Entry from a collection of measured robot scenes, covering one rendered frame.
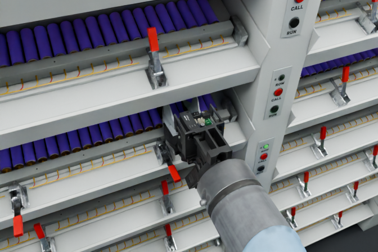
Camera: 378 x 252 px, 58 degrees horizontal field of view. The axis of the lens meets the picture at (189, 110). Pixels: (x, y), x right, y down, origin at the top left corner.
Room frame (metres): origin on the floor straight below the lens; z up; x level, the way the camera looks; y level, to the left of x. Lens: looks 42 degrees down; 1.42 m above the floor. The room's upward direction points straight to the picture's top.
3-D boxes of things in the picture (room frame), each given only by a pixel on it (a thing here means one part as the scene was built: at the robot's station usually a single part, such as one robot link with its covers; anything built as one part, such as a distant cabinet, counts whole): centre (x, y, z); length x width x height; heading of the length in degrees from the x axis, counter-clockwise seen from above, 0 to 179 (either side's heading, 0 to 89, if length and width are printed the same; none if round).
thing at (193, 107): (0.49, -0.01, 0.97); 0.09 x 0.03 x 0.06; 15
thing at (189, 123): (0.39, -0.03, 0.98); 0.12 x 0.08 x 0.09; 23
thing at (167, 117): (0.47, 0.04, 0.97); 0.09 x 0.03 x 0.06; 31
